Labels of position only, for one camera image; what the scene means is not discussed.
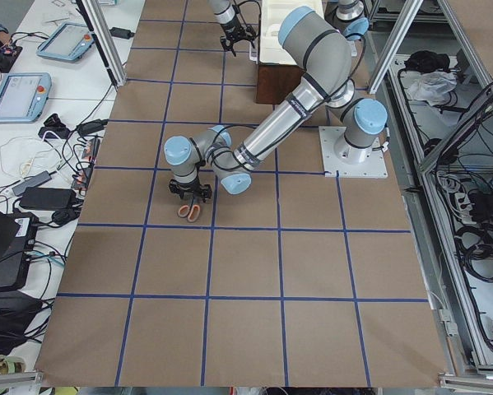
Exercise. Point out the black gripper with scissors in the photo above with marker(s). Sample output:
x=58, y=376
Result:
x=189, y=187

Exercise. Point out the black gripper at drawer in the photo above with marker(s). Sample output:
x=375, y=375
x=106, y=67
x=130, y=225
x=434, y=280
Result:
x=234, y=33

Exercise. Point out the orange handled scissors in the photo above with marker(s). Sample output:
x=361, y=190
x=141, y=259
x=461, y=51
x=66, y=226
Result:
x=190, y=211

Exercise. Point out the white plastic tray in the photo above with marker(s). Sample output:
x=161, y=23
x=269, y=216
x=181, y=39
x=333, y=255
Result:
x=273, y=14

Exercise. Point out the dark brown wooden cabinet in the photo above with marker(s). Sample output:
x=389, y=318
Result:
x=275, y=82

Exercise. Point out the black power adapter brick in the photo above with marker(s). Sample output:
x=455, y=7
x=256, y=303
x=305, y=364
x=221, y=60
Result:
x=121, y=33

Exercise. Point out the large black power brick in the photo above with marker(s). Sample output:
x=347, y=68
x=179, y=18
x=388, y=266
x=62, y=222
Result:
x=47, y=199

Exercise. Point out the grey usb hub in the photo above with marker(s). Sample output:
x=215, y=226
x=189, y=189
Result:
x=34, y=181

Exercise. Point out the brown paper mat blue grid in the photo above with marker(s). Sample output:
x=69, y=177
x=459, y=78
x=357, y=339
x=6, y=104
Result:
x=303, y=280

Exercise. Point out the blue teach pendant far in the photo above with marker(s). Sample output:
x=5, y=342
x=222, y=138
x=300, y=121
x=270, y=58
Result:
x=68, y=43

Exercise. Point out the blue teach pendant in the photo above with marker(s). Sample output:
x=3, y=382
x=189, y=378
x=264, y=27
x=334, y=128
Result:
x=23, y=96
x=68, y=43

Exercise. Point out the black laptop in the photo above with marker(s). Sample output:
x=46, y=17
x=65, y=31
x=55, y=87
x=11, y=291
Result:
x=17, y=237

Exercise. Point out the blue teach pendant near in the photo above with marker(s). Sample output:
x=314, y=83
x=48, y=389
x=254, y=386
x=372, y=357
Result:
x=23, y=96

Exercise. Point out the white crumpled cloth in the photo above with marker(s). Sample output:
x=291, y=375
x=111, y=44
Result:
x=435, y=88

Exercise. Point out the aluminium frame post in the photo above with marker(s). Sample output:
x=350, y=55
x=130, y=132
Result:
x=97, y=25

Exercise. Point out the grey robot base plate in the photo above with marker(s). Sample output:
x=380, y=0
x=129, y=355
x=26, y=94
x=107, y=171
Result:
x=344, y=161

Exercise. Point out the aluminium side frame rail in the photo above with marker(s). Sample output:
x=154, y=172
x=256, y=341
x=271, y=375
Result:
x=448, y=152

